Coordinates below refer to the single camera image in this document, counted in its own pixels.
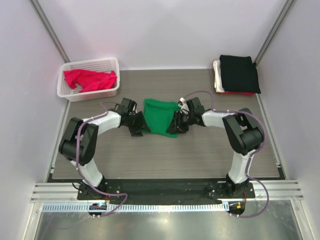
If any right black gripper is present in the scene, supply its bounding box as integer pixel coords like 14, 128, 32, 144
166, 110, 195, 135

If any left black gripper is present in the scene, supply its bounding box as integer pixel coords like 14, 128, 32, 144
126, 111, 151, 137

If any green t shirt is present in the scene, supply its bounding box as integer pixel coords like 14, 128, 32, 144
143, 98, 180, 138

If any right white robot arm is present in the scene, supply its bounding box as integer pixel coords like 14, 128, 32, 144
166, 97, 265, 198

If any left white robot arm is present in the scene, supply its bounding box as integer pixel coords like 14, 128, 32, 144
58, 98, 151, 200

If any white folded t shirt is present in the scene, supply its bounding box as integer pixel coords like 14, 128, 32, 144
213, 60, 225, 93

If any red folded t shirt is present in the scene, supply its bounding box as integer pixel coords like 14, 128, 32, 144
216, 91, 255, 96

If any white plastic basket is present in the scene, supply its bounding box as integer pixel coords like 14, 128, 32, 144
56, 57, 120, 102

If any black folded t shirt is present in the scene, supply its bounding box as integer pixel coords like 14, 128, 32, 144
219, 55, 261, 94

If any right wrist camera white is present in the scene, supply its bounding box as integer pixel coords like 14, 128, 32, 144
178, 97, 189, 114

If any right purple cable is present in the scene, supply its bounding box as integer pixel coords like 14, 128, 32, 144
183, 90, 270, 220

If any white slotted cable duct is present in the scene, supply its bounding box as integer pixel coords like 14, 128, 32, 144
42, 202, 229, 213

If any left aluminium frame post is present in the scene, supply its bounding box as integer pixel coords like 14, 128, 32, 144
29, 0, 70, 63

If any aluminium frame post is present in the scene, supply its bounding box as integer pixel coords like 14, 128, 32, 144
29, 0, 70, 63
255, 0, 297, 66

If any right aluminium frame post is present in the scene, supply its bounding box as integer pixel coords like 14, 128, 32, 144
255, 0, 297, 66

